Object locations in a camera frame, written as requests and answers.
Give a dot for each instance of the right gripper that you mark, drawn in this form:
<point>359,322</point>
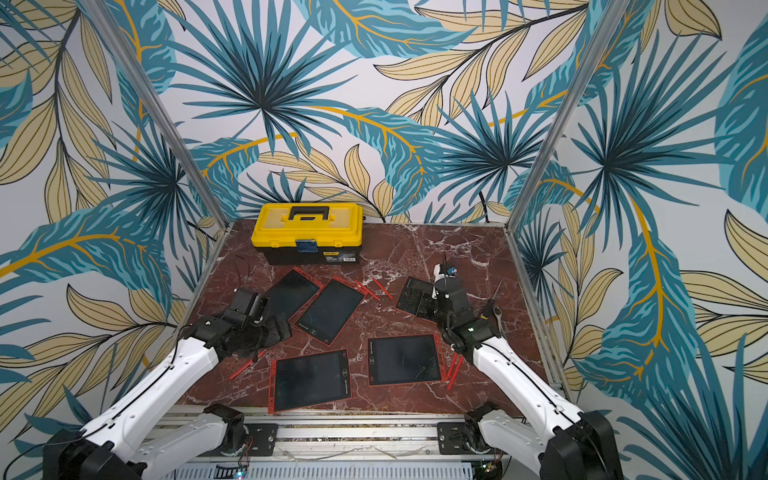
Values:
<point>437,302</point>

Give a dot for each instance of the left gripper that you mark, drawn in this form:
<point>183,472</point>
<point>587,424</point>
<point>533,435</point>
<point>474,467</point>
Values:
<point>274,333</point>

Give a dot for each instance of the writing tablet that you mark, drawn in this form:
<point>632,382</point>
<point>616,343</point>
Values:
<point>330,311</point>
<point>416,299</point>
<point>404,360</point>
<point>309,380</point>
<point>289,295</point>

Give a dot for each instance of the red stylus pair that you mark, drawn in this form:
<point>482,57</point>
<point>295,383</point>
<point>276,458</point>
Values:
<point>452,365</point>

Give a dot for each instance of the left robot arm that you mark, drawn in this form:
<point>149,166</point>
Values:
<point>113,445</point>

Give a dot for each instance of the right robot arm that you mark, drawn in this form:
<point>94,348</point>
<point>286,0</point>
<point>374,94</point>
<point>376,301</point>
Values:
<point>559,439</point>

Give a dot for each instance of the yellow black toolbox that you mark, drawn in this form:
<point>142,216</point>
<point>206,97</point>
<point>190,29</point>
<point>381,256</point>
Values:
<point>309,233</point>

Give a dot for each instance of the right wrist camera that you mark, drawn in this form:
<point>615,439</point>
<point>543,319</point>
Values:
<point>444,271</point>

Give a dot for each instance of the screwdriver with black handle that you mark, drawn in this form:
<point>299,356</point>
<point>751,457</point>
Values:
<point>492,314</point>

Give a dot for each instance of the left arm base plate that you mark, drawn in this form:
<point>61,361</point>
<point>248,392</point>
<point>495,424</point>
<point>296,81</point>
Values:
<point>259,441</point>

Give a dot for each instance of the aluminium frame rail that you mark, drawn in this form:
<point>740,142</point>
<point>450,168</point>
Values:
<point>304,437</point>

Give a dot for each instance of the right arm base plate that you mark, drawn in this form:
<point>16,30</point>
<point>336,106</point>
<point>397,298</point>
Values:
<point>458,438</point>

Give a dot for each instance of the left aluminium corner post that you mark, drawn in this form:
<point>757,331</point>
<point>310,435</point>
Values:
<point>108,28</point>

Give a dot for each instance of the aluminium corner post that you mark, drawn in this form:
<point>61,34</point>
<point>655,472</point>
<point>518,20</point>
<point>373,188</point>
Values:
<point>108,28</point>
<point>582,75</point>

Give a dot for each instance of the right aluminium corner post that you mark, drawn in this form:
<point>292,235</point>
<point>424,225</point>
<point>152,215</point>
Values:
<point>582,75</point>

